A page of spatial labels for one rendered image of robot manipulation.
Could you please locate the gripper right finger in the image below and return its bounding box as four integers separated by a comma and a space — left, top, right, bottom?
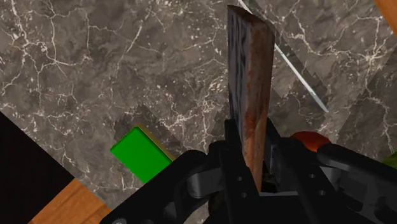
263, 117, 397, 224

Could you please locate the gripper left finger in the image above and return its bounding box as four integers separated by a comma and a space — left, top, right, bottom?
99, 118, 262, 224

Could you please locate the brown rusty slab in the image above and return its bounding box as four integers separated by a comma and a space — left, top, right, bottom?
227, 4, 276, 193

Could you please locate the green rounded thing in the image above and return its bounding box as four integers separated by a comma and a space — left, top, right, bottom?
382, 151, 397, 170

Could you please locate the green rectangular box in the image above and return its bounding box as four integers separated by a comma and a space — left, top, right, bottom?
109, 123, 174, 185

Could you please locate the red round fruit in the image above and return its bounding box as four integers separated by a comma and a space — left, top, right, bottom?
289, 130, 332, 153

